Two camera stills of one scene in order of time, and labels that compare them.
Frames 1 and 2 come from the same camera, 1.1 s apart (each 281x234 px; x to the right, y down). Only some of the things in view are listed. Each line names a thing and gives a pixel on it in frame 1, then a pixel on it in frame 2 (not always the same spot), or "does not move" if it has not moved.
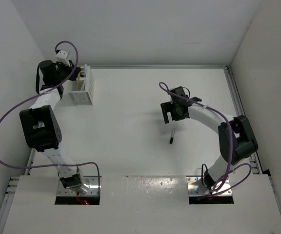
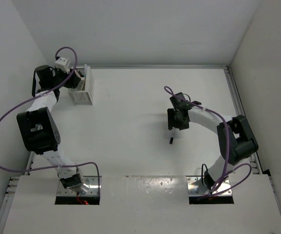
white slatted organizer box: [82, 88] does not move
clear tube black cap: [171, 138] does not move
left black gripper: [69, 68] to [72, 82]
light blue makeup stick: [85, 69] does not move
